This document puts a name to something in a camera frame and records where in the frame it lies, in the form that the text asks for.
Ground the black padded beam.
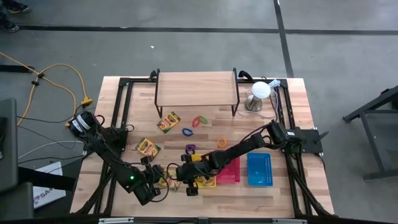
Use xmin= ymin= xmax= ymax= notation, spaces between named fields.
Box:
xmin=17 ymin=166 xmax=77 ymax=192

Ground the white floor cable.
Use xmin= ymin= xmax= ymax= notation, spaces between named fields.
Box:
xmin=17 ymin=140 xmax=85 ymax=160

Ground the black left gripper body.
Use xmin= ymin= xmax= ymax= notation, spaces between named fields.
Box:
xmin=146 ymin=164 xmax=167 ymax=197

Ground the silver edge bracket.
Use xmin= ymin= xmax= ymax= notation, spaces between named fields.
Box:
xmin=272 ymin=218 xmax=308 ymax=224
xmin=98 ymin=217 xmax=135 ymax=224

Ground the white printed box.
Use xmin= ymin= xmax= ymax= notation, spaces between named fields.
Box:
xmin=32 ymin=161 xmax=67 ymax=210

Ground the black flat floor bar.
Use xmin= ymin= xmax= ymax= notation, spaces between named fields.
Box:
xmin=0 ymin=64 xmax=35 ymax=74

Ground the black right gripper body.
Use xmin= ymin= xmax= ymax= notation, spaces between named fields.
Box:
xmin=175 ymin=154 xmax=218 ymax=187

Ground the yellow extension cord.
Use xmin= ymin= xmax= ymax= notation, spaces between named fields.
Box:
xmin=0 ymin=51 xmax=78 ymax=128
xmin=17 ymin=63 xmax=94 ymax=127

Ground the yellow plastic basket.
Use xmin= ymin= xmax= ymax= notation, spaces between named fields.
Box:
xmin=190 ymin=153 xmax=217 ymax=189

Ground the red plastic basket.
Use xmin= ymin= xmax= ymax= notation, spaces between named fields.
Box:
xmin=215 ymin=155 xmax=241 ymax=184

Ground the blue plastic basket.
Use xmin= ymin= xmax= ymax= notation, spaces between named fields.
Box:
xmin=246 ymin=152 xmax=274 ymax=187

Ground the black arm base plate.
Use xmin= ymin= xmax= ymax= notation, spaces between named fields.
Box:
xmin=281 ymin=127 xmax=330 ymax=154
xmin=82 ymin=126 xmax=128 ymax=153

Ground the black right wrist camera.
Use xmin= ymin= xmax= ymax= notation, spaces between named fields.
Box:
xmin=185 ymin=182 xmax=200 ymax=197

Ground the wooden desk shelf riser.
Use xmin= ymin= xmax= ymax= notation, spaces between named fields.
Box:
xmin=154 ymin=67 xmax=241 ymax=118

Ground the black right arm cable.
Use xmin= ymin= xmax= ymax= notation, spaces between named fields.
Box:
xmin=262 ymin=76 xmax=280 ymax=125

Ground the dark grey cabinet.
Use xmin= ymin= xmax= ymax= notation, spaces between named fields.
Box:
xmin=0 ymin=98 xmax=19 ymax=194

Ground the person's shoe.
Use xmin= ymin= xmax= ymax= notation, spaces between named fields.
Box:
xmin=3 ymin=0 xmax=31 ymax=14
xmin=0 ymin=14 xmax=20 ymax=33

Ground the dark grey block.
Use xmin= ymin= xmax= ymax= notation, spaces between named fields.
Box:
xmin=0 ymin=182 xmax=35 ymax=220

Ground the black metal cart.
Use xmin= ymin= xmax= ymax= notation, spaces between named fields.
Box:
xmin=342 ymin=84 xmax=398 ymax=181

